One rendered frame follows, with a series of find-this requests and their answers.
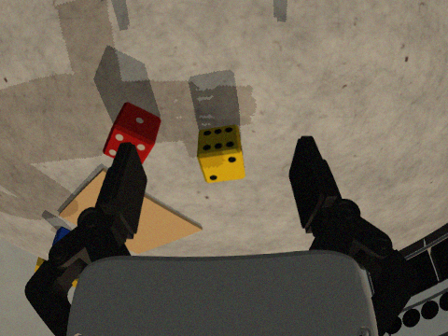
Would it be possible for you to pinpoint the yellow die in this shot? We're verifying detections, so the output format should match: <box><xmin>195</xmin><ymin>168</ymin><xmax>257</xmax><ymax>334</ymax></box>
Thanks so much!
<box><xmin>197</xmin><ymin>125</ymin><xmax>245</xmax><ymax>183</ymax></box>

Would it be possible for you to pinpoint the tan flat mat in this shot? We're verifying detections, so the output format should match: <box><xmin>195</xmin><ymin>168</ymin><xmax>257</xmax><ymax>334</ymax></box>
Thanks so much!
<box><xmin>59</xmin><ymin>168</ymin><xmax>203</xmax><ymax>254</ymax></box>

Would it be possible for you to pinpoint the red die with white pips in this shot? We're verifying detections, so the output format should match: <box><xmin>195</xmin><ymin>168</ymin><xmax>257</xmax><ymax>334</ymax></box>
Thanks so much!
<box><xmin>103</xmin><ymin>102</ymin><xmax>161</xmax><ymax>164</ymax></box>

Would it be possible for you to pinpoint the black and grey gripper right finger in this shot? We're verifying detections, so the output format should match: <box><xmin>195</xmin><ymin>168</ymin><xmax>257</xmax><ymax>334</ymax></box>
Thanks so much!
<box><xmin>289</xmin><ymin>136</ymin><xmax>419</xmax><ymax>336</ymax></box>

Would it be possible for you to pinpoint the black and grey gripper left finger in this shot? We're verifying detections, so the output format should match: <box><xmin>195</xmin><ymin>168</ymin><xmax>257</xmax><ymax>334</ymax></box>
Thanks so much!
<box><xmin>24</xmin><ymin>142</ymin><xmax>147</xmax><ymax>336</ymax></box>

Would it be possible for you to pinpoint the dark blue die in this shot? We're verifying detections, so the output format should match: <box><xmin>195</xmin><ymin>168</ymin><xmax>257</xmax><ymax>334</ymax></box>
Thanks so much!
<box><xmin>52</xmin><ymin>227</ymin><xmax>70</xmax><ymax>245</ymax></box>

